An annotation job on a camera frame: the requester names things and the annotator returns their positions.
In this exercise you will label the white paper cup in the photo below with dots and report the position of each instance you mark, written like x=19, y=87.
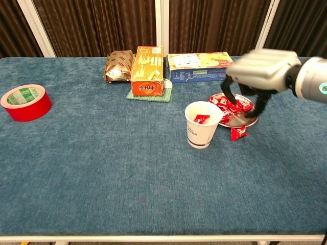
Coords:
x=201, y=135

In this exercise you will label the dark brown curtain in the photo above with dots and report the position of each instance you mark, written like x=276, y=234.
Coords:
x=102, y=25
x=15, y=25
x=217, y=25
x=301, y=25

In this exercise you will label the gold snack bag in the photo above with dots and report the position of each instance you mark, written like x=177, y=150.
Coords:
x=118, y=63

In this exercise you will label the tall orange box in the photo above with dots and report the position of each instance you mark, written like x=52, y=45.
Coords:
x=146, y=69

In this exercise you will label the red tape roll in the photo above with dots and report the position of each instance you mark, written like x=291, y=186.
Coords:
x=30, y=112

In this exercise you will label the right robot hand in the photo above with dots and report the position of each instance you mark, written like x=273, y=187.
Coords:
x=265, y=69

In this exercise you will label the round metal plate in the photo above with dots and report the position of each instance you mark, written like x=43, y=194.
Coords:
x=240, y=121

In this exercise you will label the white frame post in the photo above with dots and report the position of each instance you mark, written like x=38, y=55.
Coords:
x=162, y=25
x=35, y=28
x=268, y=23

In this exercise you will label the green cloth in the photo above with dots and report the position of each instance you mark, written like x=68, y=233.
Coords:
x=167, y=95

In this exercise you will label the yellow blue biscuit box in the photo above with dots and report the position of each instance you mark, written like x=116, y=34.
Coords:
x=201, y=63

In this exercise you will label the blue table mat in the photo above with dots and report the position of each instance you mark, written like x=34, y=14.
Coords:
x=102, y=166

